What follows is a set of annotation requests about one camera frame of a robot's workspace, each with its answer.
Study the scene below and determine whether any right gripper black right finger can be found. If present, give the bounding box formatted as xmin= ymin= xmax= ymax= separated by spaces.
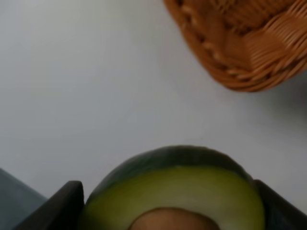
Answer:
xmin=254 ymin=180 xmax=307 ymax=230

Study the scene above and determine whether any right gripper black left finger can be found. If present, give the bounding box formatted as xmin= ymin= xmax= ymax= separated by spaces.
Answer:
xmin=15 ymin=181 xmax=84 ymax=230

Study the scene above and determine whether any halved avocado with pit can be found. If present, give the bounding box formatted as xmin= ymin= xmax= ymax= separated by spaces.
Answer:
xmin=78 ymin=146 xmax=265 ymax=230

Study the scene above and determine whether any brown wicker basket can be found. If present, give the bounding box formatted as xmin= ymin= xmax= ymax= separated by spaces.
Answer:
xmin=165 ymin=0 xmax=307 ymax=92

